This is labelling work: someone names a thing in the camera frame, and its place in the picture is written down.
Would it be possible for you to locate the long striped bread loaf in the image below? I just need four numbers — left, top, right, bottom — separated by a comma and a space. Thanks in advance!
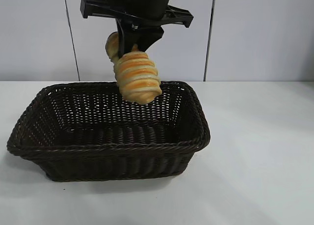
105, 31, 163, 105

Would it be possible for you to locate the dark brown wicker basket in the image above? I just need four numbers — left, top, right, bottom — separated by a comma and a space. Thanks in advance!
6, 80, 211, 182

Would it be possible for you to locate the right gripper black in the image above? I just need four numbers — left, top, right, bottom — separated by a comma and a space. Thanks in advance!
79, 0, 194, 58

